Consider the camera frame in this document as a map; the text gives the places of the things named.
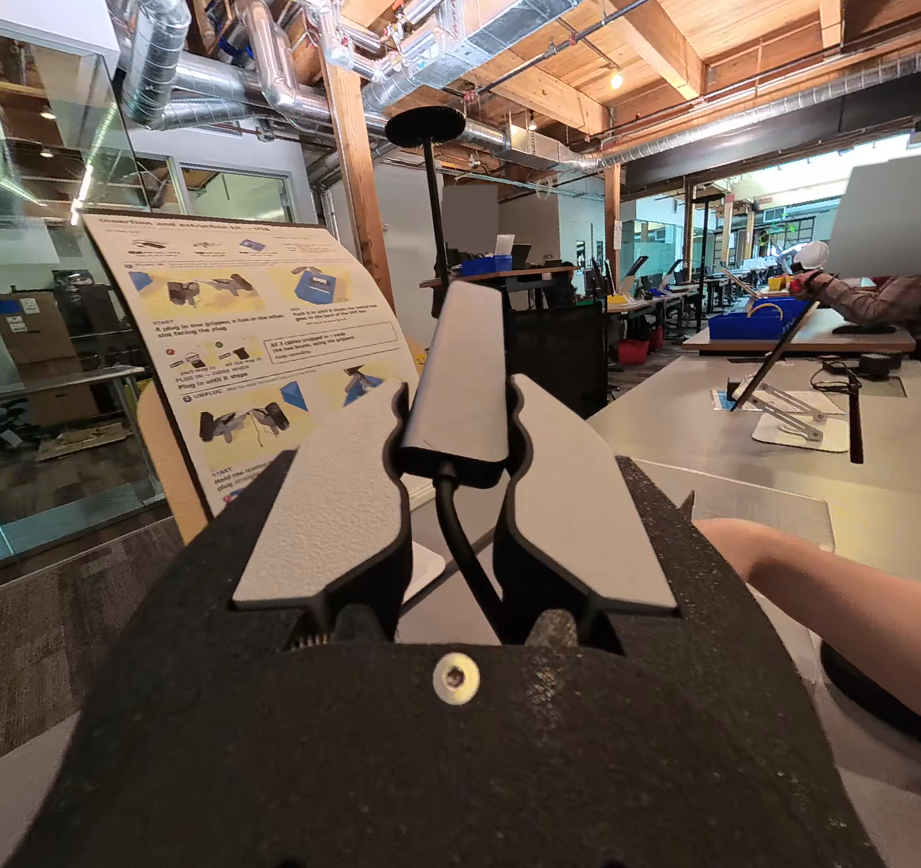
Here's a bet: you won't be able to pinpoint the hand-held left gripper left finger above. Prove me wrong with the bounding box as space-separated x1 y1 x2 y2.
231 379 414 616

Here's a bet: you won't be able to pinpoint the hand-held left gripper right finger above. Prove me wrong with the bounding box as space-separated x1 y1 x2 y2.
494 373 679 617

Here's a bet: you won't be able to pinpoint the clear plastic bin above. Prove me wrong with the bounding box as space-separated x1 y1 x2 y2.
632 457 837 554

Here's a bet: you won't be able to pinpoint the grey usb hub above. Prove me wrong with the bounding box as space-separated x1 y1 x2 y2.
398 280 510 645

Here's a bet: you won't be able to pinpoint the person's right forearm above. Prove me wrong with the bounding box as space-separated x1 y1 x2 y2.
693 517 921 716

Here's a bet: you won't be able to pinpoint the black mesh cabinet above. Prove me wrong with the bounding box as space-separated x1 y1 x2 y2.
502 302 610 421

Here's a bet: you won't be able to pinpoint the instruction poster on board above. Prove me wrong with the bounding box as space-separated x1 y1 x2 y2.
135 334 434 547

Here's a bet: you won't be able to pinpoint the illustrated instruction poster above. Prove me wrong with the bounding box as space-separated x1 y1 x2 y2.
81 212 420 518

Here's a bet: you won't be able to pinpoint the white tablet stand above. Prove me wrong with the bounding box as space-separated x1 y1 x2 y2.
725 376 852 454

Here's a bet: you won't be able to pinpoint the wooden standing desk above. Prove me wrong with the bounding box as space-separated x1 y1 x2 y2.
419 266 578 309

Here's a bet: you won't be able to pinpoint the black tablet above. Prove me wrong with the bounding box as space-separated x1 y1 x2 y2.
729 297 823 414

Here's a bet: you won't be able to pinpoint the stacked cardboard boxes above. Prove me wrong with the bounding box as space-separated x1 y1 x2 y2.
0 291 103 430

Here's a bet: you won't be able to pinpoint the black pole stand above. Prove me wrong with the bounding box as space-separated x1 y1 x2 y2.
383 106 470 320

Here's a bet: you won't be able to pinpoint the wooden support post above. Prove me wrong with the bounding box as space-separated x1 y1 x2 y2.
315 61 398 309

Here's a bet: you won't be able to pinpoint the silver ventilation duct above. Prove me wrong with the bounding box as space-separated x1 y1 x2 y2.
29 0 520 158

